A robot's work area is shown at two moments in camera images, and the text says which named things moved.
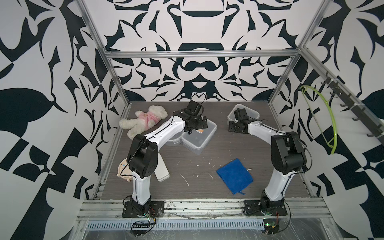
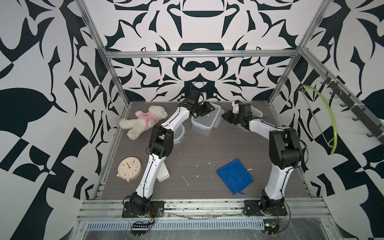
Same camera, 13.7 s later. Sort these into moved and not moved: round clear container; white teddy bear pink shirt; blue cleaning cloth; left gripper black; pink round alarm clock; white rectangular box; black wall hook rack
Moved: left gripper black
Not moved: pink round alarm clock; blue cleaning cloth; black wall hook rack; round clear container; white teddy bear pink shirt; white rectangular box
